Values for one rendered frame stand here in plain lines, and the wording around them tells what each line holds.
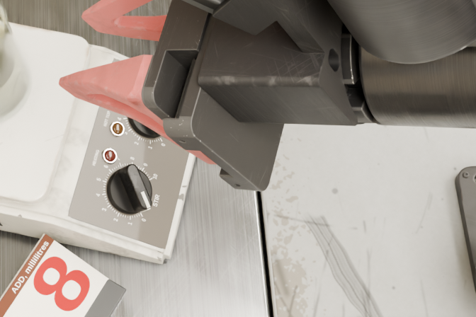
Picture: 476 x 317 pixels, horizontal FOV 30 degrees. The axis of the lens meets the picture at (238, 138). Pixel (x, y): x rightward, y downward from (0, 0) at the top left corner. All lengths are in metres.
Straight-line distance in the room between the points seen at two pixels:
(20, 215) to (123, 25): 0.21
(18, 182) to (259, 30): 0.30
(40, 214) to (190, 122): 0.28
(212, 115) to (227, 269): 0.31
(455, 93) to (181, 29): 0.11
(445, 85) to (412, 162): 0.37
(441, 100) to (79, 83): 0.16
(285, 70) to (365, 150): 0.36
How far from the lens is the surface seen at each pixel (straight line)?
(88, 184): 0.59
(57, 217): 0.59
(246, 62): 0.32
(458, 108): 0.31
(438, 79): 0.31
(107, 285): 0.63
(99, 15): 0.42
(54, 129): 0.58
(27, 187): 0.57
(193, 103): 0.33
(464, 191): 0.66
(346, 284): 0.64
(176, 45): 0.35
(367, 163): 0.67
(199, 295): 0.63
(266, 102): 0.33
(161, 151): 0.62
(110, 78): 0.37
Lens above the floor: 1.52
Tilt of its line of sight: 69 degrees down
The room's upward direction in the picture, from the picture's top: 2 degrees clockwise
